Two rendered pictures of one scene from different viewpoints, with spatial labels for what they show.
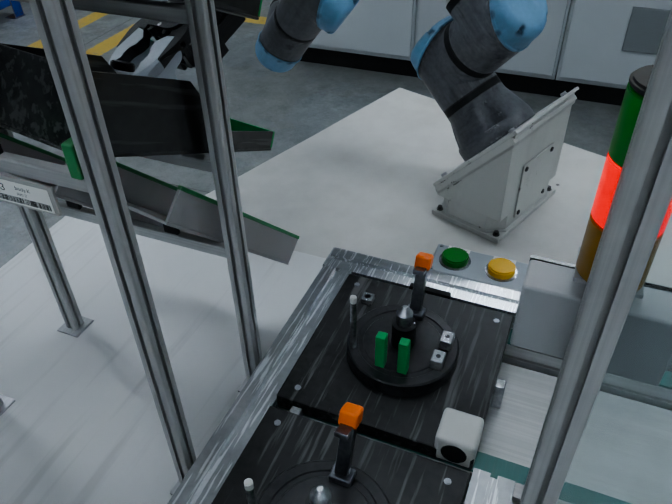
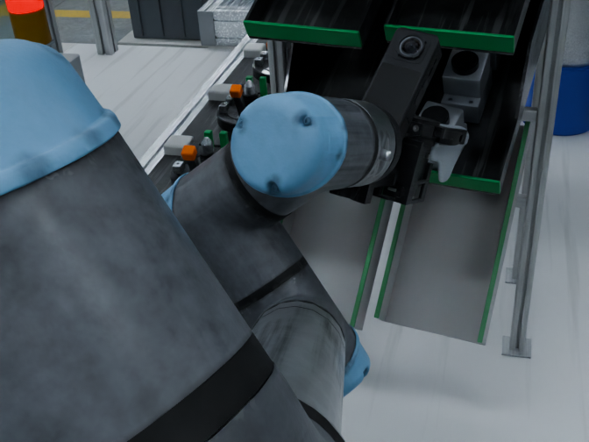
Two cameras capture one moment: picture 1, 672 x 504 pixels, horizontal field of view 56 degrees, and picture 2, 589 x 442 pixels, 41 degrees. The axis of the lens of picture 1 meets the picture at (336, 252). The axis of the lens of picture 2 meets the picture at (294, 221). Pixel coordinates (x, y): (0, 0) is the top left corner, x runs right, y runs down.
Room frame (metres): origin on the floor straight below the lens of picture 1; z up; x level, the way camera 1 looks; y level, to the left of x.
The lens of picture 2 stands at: (1.52, 0.01, 1.64)
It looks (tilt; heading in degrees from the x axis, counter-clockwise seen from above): 33 degrees down; 173
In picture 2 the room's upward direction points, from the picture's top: 4 degrees counter-clockwise
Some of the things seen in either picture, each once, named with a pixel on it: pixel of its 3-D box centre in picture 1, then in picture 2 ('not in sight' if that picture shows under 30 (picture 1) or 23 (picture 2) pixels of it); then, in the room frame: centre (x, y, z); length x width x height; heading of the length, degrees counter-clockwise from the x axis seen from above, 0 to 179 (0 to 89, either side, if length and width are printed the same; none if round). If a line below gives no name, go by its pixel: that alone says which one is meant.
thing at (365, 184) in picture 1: (475, 215); not in sight; (1.02, -0.28, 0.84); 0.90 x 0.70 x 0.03; 48
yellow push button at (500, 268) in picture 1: (501, 270); not in sight; (0.71, -0.24, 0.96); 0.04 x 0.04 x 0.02
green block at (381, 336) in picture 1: (381, 349); not in sight; (0.52, -0.05, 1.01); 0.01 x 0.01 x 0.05; 67
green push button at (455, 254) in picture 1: (454, 259); not in sight; (0.74, -0.18, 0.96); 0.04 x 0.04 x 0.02
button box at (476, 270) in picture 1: (498, 286); not in sight; (0.71, -0.24, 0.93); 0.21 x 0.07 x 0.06; 67
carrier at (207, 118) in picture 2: not in sight; (251, 98); (0.09, 0.12, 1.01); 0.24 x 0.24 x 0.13; 67
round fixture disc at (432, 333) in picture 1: (402, 347); not in sight; (0.55, -0.08, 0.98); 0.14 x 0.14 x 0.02
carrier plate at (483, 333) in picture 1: (401, 357); not in sight; (0.55, -0.08, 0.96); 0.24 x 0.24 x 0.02; 67
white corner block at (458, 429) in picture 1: (458, 438); not in sight; (0.42, -0.13, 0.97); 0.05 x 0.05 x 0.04; 67
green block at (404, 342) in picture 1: (403, 356); not in sight; (0.50, -0.08, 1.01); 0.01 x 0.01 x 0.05; 67
